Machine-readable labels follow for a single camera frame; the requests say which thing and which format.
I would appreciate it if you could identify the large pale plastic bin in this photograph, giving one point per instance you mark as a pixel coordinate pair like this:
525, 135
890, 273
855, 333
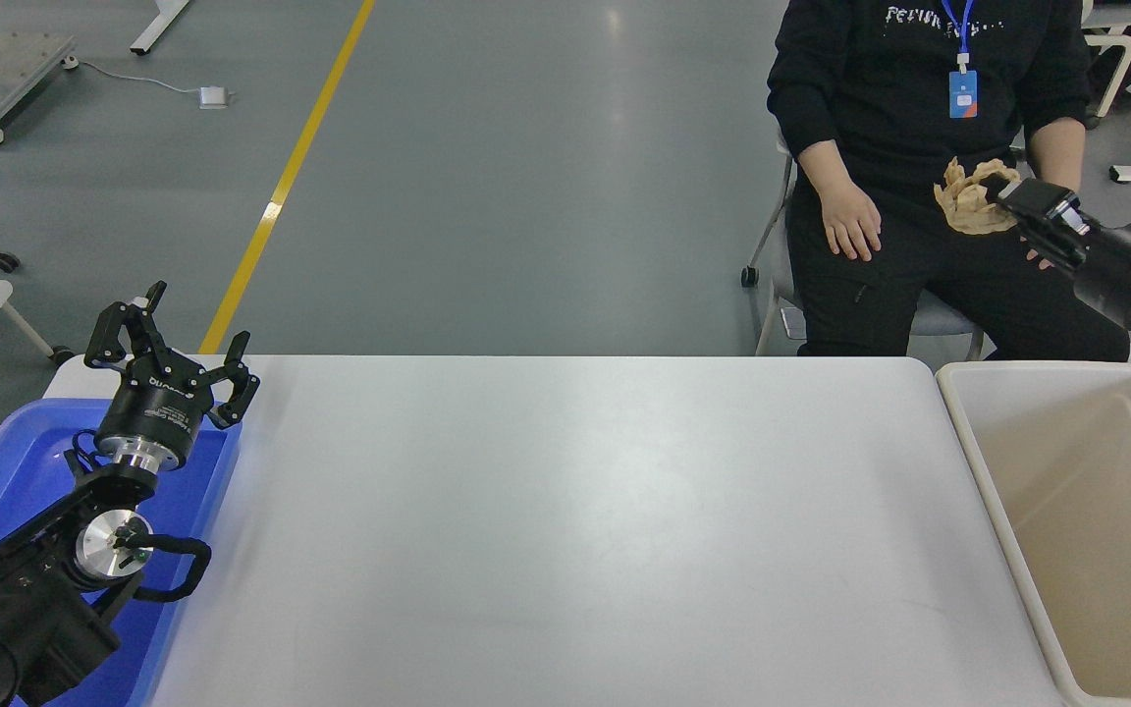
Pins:
1096, 511

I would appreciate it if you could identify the white table leg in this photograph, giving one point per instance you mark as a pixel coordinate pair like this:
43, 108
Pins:
158, 25

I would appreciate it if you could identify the seated person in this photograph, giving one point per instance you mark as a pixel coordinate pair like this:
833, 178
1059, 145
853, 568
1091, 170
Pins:
880, 88

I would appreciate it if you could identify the chair legs with casters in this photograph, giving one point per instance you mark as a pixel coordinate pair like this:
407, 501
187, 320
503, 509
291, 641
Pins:
6, 261

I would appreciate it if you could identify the white grey office chair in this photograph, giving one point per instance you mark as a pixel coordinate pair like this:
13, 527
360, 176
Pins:
749, 276

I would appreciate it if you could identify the person's left forearm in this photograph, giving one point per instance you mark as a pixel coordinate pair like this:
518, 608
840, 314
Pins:
1058, 152

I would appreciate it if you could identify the tan paper ball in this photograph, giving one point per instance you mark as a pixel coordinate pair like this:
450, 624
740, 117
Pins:
963, 201

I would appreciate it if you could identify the person's right hand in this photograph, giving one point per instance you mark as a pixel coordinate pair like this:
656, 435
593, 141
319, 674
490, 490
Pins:
850, 221

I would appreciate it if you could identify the grey wheeled platform cart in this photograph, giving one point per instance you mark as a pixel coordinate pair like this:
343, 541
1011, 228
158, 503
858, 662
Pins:
16, 69

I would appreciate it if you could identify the person's right forearm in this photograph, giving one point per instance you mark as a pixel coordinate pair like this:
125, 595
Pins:
826, 165

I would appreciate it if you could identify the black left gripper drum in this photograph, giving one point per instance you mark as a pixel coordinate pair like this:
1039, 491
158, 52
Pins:
155, 407

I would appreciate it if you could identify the white framed chair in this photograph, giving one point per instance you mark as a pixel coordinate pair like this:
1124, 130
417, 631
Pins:
1120, 15

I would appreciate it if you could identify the white power adapter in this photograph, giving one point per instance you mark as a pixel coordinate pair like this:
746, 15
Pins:
213, 97

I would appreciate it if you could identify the person's left hand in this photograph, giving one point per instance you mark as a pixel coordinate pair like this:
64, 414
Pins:
1039, 259

